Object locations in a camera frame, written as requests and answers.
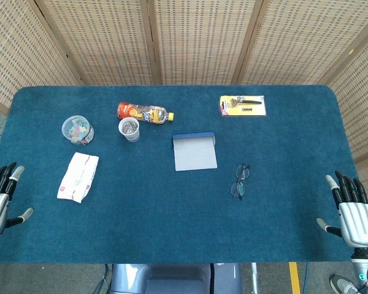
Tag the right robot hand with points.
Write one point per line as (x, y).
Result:
(357, 222)

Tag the black eyeglasses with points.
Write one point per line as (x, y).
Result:
(242, 172)

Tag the blue glasses case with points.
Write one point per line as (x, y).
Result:
(195, 154)

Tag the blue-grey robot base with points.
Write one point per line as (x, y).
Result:
(174, 280)

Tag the grey sneaker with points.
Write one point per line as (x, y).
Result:
(345, 284)

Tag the yellow floor tape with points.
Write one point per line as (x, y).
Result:
(294, 278)

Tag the white tissue pack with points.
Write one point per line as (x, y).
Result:
(78, 177)

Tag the clear jar of binder clips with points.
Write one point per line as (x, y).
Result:
(77, 130)

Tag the clear plastic cup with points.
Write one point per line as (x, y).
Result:
(129, 130)

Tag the yellow razor blister pack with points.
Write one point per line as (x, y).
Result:
(243, 106)

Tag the teal table carpet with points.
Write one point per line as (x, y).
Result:
(159, 220)

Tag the orange drink bottle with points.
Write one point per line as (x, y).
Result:
(147, 114)

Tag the woven folding screen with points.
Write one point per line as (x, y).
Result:
(199, 39)

